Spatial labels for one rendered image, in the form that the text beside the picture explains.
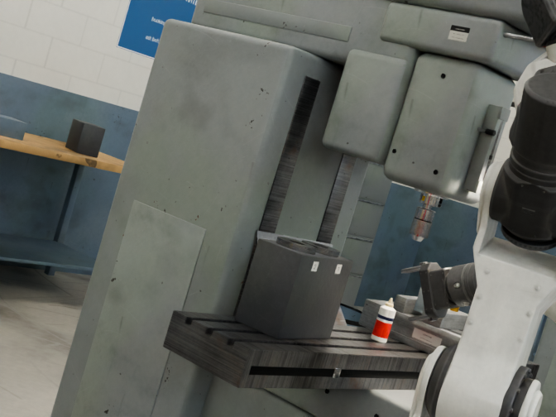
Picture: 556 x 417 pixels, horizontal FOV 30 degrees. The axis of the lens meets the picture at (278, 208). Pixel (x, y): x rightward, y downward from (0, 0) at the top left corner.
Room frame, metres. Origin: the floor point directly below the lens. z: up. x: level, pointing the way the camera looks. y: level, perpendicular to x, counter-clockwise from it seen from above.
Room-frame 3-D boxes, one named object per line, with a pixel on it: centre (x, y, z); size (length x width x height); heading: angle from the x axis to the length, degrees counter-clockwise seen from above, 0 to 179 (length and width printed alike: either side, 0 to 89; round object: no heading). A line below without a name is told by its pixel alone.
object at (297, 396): (2.52, -0.35, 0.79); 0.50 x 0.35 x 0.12; 49
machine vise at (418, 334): (2.62, -0.47, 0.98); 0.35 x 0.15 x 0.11; 51
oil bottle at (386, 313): (2.51, -0.33, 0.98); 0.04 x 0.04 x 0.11
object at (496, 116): (2.45, -0.43, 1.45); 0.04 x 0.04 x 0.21; 49
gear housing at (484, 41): (2.55, -0.31, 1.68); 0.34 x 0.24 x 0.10; 49
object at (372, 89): (2.65, -0.20, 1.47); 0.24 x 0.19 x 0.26; 139
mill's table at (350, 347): (2.52, -0.35, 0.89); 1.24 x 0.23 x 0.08; 139
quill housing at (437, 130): (2.53, -0.34, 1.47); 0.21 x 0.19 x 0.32; 139
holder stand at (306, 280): (2.27, -0.09, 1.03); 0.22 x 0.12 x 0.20; 146
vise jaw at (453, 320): (2.60, -0.49, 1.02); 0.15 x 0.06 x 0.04; 141
